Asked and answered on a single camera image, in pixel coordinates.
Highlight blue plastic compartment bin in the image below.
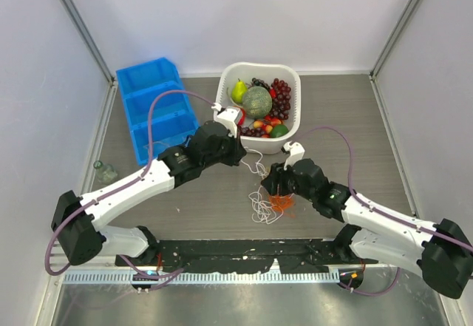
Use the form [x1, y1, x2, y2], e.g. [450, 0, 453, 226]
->
[116, 58, 199, 166]

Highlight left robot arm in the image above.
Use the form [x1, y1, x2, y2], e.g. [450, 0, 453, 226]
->
[51, 119, 246, 266]

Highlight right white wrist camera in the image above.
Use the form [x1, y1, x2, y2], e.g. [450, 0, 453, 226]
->
[282, 141, 305, 170]

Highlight green lime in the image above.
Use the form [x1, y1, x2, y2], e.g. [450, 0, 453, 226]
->
[270, 124, 289, 138]

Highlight green pear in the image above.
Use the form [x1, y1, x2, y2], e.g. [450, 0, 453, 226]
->
[231, 79, 248, 104]

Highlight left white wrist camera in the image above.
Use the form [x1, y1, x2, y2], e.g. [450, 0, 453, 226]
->
[211, 103, 246, 137]

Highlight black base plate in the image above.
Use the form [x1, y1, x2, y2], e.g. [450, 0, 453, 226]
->
[130, 239, 376, 274]

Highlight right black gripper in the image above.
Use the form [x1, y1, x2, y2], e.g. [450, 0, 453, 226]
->
[261, 157, 316, 202]

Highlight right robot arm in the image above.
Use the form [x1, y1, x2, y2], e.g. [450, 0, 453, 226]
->
[262, 159, 472, 299]

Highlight small dark grape bunch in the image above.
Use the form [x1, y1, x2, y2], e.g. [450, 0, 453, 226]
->
[239, 126, 269, 138]

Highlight clear glass bottle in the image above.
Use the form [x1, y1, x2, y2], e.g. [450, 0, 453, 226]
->
[93, 160, 118, 185]

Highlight red yellow cherries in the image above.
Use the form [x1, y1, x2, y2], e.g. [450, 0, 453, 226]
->
[252, 116, 284, 137]

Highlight dark red grape bunch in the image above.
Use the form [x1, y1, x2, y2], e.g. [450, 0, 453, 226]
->
[269, 78, 292, 120]

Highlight white plastic fruit basket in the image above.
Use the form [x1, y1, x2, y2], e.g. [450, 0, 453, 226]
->
[215, 62, 302, 154]

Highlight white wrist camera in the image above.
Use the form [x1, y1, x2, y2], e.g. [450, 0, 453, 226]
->
[282, 141, 305, 170]
[211, 103, 246, 137]

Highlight white slotted cable duct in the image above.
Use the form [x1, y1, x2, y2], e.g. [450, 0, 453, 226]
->
[63, 269, 340, 285]

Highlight green netted melon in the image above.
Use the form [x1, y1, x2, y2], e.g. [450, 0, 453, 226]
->
[242, 86, 273, 118]

